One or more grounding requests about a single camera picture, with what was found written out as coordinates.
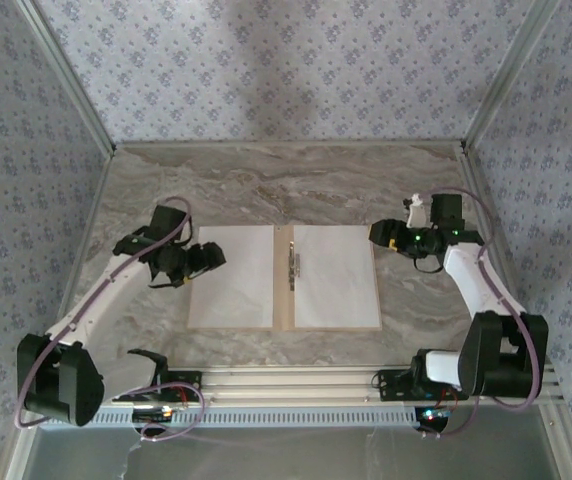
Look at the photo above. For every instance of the white paper sheet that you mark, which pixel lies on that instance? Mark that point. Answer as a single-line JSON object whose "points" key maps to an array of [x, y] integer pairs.
{"points": [[336, 280], [231, 280]]}

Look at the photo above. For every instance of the brown cardboard folder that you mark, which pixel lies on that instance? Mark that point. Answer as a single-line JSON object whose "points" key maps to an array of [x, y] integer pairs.
{"points": [[282, 310]]}

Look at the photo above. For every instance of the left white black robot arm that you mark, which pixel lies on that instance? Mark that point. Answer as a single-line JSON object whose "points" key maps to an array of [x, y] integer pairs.
{"points": [[66, 380]]}

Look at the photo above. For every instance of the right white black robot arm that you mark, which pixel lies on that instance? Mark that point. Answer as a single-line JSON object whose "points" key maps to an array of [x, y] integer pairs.
{"points": [[496, 360]]}

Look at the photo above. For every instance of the metal folder clip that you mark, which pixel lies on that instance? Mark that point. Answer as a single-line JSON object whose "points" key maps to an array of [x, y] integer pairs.
{"points": [[292, 270]]}

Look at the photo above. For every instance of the small circuit board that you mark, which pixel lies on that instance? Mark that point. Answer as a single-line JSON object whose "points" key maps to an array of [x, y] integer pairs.
{"points": [[153, 414], [433, 414]]}

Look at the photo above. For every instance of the grey metal panel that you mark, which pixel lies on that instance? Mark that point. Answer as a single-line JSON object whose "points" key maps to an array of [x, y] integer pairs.
{"points": [[286, 455]]}

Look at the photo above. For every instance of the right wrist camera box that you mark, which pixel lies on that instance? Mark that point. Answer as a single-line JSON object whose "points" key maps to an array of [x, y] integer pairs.
{"points": [[416, 212]]}

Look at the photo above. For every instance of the aluminium table side rail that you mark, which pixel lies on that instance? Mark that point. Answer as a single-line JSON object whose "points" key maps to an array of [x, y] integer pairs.
{"points": [[89, 225], [501, 250]]}

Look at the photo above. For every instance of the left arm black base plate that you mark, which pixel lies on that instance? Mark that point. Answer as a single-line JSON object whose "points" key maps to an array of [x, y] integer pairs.
{"points": [[191, 382]]}

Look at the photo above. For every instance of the thin aluminium table rail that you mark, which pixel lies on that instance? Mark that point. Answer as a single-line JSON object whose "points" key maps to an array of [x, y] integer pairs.
{"points": [[286, 143]]}

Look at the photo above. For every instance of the long aluminium mounting rail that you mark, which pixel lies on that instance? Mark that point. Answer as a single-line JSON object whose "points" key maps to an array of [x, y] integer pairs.
{"points": [[286, 385]]}

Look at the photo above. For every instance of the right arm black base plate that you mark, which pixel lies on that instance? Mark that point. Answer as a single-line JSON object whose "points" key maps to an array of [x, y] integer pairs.
{"points": [[391, 387]]}

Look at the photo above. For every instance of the aluminium frame post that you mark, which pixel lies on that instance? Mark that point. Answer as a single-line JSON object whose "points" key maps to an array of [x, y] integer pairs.
{"points": [[509, 75], [68, 75]]}

